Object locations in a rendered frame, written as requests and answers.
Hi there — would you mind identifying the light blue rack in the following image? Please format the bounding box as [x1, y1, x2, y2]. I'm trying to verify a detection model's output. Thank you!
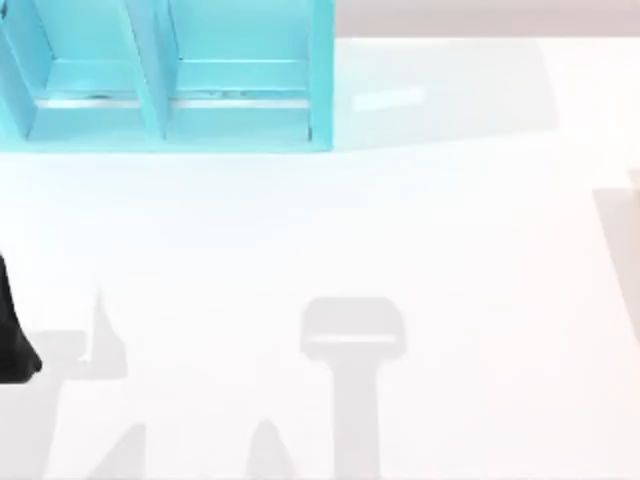
[0, 0, 336, 153]

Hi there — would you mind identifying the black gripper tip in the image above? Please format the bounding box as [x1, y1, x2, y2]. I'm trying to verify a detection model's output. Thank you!
[0, 254, 44, 385]

